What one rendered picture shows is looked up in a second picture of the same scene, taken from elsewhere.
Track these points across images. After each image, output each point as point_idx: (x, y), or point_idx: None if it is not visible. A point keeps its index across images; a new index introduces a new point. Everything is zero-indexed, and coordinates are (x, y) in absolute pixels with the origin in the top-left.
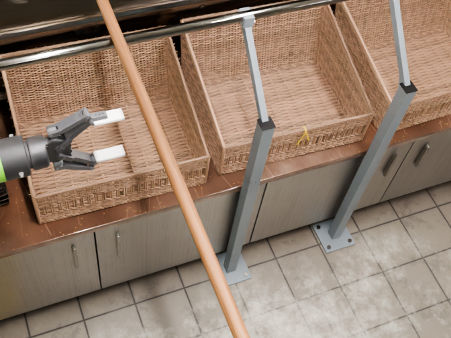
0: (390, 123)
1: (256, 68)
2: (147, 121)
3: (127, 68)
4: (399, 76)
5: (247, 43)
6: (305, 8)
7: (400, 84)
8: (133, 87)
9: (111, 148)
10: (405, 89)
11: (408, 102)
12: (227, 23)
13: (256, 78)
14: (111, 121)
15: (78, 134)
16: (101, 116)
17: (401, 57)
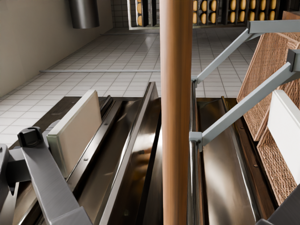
0: (292, 21)
1: (235, 106)
2: (165, 85)
3: (164, 208)
4: (246, 39)
5: (214, 127)
6: (192, 108)
7: (248, 32)
8: (167, 172)
9: (277, 139)
10: (248, 26)
11: (263, 20)
12: (193, 150)
13: (245, 100)
14: (77, 104)
15: (64, 181)
16: (46, 129)
17: (230, 46)
